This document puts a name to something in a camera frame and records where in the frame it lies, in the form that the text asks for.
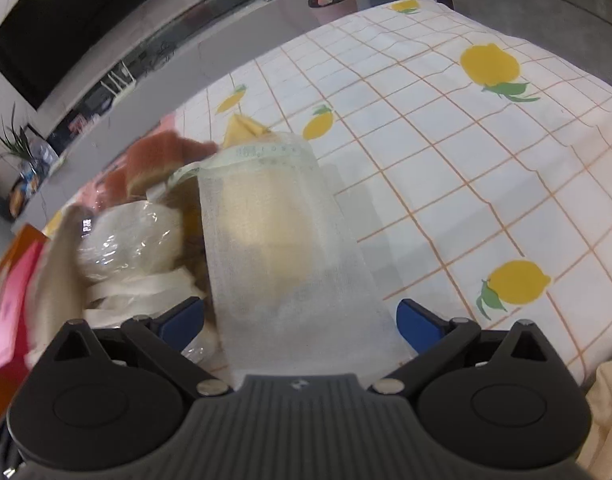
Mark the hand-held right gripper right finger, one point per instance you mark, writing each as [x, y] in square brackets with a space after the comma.
[418, 325]

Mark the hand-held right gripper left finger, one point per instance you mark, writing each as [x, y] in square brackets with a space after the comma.
[183, 322]

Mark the brown bear-shaped sponge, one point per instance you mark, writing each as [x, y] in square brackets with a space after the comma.
[156, 155]

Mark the red cardboard box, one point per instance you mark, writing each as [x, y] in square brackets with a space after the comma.
[13, 305]

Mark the yellow cleaning cloth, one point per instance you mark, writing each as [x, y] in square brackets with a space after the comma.
[241, 130]

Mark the plastic-wrapped white cloth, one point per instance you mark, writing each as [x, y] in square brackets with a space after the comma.
[131, 240]

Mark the lemon-print checked tablecloth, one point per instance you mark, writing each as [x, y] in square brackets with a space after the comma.
[436, 160]

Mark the orange cardboard box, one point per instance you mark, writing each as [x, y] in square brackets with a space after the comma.
[25, 235]

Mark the cream dotted blanket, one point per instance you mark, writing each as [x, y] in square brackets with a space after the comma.
[608, 420]

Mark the small potted plant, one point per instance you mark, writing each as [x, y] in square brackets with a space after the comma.
[21, 145]

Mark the white router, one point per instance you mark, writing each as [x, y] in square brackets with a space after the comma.
[118, 90]

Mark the long low tv cabinet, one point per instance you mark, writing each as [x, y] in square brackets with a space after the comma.
[211, 25]

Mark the black wall television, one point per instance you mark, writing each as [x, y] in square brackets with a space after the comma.
[61, 25]

